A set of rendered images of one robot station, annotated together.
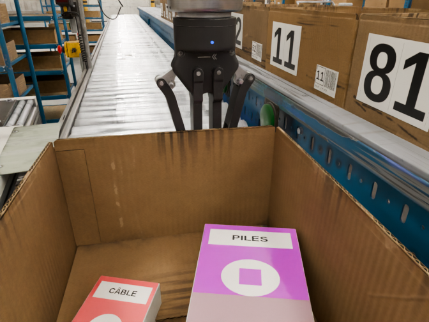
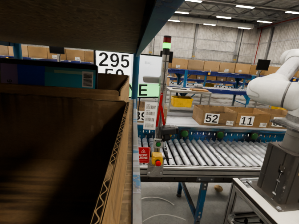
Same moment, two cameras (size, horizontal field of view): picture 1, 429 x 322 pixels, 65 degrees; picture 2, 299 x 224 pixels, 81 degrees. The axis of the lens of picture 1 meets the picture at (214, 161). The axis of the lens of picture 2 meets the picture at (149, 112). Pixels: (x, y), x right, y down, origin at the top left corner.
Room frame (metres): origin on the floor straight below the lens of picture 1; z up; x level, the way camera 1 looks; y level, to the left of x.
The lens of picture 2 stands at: (1.68, 1.83, 1.49)
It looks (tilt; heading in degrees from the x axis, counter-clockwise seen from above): 15 degrees down; 278
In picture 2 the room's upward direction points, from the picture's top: 5 degrees clockwise
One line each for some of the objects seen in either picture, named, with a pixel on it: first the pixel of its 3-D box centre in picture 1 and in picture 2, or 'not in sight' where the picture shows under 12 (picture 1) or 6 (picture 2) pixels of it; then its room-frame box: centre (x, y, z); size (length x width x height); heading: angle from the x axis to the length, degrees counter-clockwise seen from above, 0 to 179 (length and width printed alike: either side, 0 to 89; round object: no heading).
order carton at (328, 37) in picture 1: (354, 48); (244, 117); (0.84, -0.33, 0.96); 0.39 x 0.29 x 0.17; 14
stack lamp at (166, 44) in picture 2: not in sight; (167, 43); (1.77, 0.65, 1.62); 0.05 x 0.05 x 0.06
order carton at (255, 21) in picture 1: (284, 32); (213, 115); (1.23, -0.24, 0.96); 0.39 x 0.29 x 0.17; 15
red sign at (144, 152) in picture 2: not in sight; (147, 155); (1.83, 0.69, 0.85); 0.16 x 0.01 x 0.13; 14
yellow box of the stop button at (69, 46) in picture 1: (71, 50); (162, 159); (1.72, 0.70, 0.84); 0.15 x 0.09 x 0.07; 14
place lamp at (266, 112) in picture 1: (265, 118); (254, 136); (0.78, -0.12, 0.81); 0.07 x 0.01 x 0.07; 14
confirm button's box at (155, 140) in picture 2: (73, 25); (158, 143); (1.76, 0.68, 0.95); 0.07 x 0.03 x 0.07; 14
